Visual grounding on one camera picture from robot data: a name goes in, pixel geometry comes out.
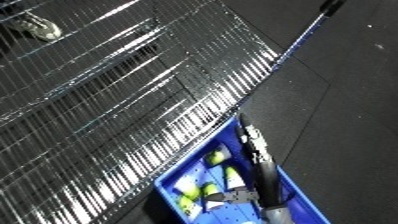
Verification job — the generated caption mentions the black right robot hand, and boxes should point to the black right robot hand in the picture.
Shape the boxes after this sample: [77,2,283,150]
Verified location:
[204,112,288,210]

